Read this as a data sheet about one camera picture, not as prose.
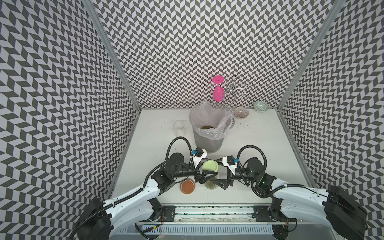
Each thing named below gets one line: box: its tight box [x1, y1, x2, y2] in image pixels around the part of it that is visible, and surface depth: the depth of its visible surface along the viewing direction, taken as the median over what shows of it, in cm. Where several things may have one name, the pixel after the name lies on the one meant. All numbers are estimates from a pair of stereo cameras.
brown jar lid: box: [180, 178, 196, 195], surface depth 82 cm
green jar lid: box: [202, 160, 219, 172], surface depth 70 cm
